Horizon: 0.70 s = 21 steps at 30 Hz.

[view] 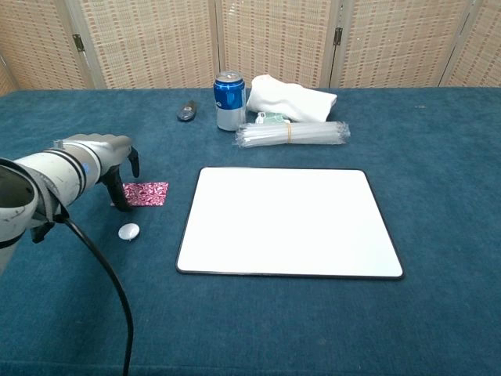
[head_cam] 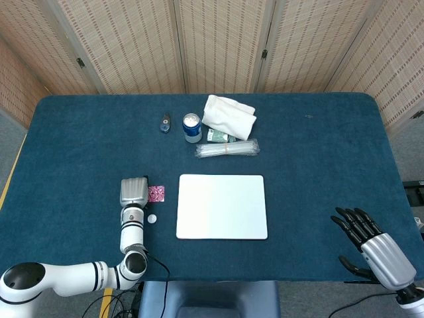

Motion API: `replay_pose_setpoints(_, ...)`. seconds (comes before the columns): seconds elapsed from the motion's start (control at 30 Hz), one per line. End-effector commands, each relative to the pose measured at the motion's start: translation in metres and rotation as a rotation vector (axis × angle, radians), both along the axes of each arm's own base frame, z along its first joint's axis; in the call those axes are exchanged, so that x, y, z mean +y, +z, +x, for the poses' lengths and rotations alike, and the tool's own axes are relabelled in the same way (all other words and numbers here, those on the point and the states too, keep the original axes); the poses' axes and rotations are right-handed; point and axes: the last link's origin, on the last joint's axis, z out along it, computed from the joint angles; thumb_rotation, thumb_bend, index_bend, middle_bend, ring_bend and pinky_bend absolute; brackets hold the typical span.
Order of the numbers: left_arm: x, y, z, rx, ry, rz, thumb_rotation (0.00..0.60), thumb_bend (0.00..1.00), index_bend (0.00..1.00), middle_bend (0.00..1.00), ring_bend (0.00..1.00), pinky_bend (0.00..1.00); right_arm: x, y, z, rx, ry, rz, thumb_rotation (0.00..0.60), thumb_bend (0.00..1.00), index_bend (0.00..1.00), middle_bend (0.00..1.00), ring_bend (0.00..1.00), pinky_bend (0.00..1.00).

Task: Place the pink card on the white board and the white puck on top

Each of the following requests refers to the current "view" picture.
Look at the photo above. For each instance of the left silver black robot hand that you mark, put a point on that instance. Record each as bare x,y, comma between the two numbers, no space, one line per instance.
113,147

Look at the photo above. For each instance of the pink patterned card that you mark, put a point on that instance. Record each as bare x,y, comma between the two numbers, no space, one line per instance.
150,194

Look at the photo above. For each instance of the small white round disc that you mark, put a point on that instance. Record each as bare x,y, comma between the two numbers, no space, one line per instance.
128,231

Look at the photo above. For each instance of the small black oval device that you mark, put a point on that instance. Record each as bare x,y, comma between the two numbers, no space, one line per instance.
186,111

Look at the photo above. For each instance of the dark screen hinge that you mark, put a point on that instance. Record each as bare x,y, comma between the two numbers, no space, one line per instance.
78,42
338,36

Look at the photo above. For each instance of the blue silver drink can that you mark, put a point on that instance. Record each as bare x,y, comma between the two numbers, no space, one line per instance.
229,102

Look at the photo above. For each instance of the green white small packet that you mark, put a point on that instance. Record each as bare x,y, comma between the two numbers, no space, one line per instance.
274,117

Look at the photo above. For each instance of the yellow rubber band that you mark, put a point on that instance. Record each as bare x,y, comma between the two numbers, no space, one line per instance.
289,133

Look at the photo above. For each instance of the folded white towel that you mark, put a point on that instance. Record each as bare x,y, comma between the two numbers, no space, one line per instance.
285,98

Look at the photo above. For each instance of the white rectangular board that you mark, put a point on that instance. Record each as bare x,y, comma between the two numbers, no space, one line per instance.
289,223

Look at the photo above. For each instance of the woven folding screen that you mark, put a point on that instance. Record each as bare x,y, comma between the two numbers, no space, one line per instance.
274,39

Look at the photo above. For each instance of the bundle of clear straws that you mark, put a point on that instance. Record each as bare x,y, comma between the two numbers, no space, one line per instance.
313,133

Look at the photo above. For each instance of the dark blue tablecloth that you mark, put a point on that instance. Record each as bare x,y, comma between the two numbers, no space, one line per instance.
352,313

